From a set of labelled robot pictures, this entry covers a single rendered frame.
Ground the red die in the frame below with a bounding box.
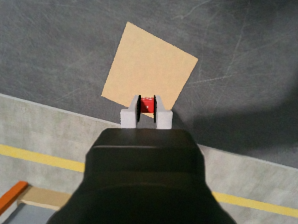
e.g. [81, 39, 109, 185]
[140, 97, 154, 113]

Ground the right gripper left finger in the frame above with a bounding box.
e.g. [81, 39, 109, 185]
[120, 95, 141, 128]

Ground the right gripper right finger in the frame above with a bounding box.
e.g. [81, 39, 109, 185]
[153, 95, 173, 129]

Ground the beige flat mat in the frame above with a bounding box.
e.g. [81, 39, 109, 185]
[101, 22, 198, 110]

